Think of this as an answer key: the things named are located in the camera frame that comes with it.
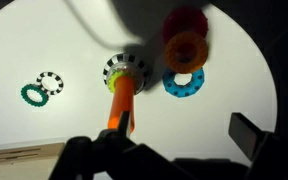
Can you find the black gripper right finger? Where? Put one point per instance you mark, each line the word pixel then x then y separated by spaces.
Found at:
pixel 245 135

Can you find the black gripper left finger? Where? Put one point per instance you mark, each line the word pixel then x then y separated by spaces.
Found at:
pixel 124 122

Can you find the wooden tray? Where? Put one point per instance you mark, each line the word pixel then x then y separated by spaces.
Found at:
pixel 17 166

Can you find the orange stacking post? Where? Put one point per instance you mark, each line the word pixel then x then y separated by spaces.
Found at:
pixel 122 96

